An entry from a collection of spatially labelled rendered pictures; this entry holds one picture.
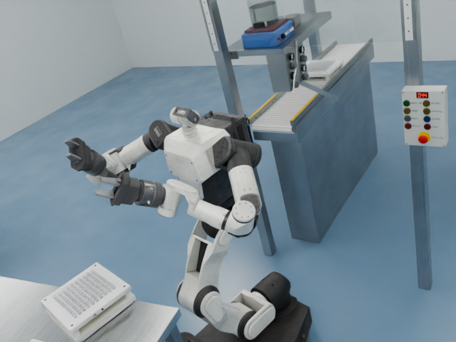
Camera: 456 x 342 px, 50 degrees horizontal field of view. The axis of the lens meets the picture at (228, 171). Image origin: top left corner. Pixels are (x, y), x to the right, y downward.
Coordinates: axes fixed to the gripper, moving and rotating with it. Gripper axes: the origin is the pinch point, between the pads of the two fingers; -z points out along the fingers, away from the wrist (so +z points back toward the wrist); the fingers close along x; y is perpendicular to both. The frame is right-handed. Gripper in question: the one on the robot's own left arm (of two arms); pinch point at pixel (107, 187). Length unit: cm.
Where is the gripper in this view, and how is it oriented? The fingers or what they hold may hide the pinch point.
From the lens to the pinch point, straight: 162.8
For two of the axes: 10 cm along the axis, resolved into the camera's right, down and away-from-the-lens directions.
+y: -3.2, -6.4, 7.0
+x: -4.5, 7.5, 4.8
